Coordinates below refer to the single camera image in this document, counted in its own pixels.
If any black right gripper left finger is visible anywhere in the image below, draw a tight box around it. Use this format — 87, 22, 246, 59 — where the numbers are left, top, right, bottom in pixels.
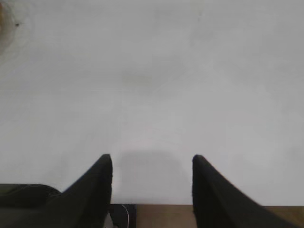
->
45, 153, 113, 228

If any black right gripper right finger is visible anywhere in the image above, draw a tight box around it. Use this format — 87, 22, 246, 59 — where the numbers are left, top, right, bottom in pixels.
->
191, 154, 300, 228

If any dark rounded bulky object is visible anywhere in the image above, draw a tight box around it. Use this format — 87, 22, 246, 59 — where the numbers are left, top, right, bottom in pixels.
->
0, 183, 63, 228

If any thin white cable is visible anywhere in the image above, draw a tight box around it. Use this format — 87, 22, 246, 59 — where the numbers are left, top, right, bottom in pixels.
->
121, 204, 130, 228

